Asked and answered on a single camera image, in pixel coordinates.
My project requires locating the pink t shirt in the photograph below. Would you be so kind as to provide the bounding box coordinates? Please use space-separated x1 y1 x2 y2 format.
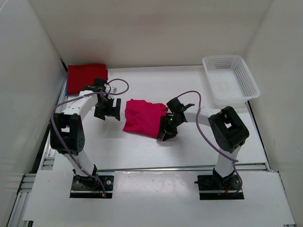
123 99 167 139

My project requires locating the dark red t shirt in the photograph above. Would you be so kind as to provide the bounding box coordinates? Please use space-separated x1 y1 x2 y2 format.
67 63 108 95

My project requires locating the blue t shirt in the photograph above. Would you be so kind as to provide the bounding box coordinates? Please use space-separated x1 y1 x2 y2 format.
64 73 68 96

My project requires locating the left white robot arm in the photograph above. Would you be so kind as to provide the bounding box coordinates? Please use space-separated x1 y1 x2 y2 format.
50 78 121 190

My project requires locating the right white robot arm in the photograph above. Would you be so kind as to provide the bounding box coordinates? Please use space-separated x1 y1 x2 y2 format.
157 97 250 191

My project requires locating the white plastic basket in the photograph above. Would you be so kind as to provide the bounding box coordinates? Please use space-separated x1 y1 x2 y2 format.
202 55 260 106

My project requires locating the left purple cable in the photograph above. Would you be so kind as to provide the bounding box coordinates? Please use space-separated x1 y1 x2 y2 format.
51 79 130 196

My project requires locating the purple cable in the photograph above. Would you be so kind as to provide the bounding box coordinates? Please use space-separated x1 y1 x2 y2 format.
51 79 130 196
177 90 243 194

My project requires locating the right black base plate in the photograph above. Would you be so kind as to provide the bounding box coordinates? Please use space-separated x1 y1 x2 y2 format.
195 175 244 201

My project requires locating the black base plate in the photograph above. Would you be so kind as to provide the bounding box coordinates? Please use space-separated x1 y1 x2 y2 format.
70 175 114 199
195 175 244 201

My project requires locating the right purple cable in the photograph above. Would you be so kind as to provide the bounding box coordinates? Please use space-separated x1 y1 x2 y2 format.
177 90 243 194

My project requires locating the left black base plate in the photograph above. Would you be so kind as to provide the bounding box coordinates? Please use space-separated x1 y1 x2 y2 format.
70 175 114 199

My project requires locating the aluminium frame rail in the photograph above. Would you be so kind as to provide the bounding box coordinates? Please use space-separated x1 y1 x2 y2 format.
7 70 273 227

